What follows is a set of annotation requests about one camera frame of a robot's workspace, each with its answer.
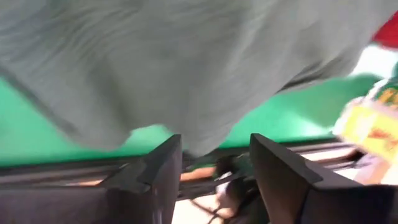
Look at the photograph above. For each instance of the spray bottle with orange liquid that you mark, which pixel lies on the spray bottle with orange liquid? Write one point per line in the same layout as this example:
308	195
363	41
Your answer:
370	130

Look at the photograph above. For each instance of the beige grey garment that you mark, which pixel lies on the beige grey garment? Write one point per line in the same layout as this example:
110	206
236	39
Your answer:
186	62

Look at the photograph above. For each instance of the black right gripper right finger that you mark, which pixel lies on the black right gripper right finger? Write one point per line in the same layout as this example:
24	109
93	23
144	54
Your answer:
280	183

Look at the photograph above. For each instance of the red plastic laundry basket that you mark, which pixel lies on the red plastic laundry basket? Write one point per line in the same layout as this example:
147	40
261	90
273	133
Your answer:
388	32

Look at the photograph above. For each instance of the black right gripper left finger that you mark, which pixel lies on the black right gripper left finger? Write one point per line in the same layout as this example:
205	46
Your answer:
164	174

